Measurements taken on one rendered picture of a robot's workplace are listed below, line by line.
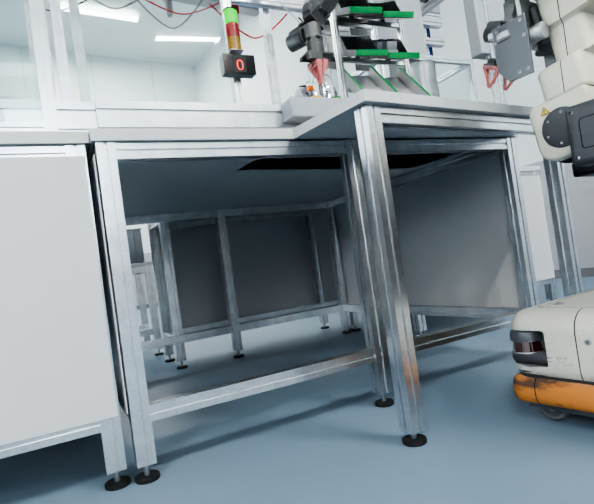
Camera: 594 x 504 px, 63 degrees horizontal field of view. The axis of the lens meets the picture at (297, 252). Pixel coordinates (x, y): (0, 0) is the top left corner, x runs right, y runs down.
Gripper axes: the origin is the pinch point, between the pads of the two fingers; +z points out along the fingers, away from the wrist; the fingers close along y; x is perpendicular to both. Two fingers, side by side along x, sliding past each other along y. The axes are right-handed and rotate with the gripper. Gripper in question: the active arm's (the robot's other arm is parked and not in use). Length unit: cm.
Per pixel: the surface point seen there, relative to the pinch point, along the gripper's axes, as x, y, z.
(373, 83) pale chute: -14.6, -34.1, -7.2
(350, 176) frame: 12.2, 2.7, 34.9
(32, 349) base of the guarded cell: 9, 93, 69
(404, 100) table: 42.9, 4.5, 22.9
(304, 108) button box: 12.4, 15.3, 13.8
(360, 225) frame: 12, 2, 50
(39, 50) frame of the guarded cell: 8, 84, -1
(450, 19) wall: -226, -326, -178
